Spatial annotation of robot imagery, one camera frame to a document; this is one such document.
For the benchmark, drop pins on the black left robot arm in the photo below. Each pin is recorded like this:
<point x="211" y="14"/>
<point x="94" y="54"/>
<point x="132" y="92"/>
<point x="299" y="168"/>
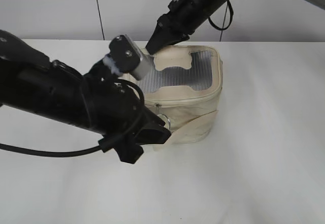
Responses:
<point x="32" y="82"/>

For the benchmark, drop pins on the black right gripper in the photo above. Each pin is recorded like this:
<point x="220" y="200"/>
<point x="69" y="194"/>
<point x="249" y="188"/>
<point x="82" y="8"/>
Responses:
<point x="175" y="26"/>

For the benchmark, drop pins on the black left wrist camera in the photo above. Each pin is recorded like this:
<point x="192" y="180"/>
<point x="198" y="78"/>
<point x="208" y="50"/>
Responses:
<point x="125" y="57"/>

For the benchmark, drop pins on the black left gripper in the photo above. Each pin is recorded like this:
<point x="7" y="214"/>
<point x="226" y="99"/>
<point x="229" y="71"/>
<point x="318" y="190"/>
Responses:
<point x="113" y="106"/>

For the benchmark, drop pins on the cream zippered bag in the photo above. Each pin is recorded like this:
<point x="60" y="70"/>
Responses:
<point x="183" y="89"/>

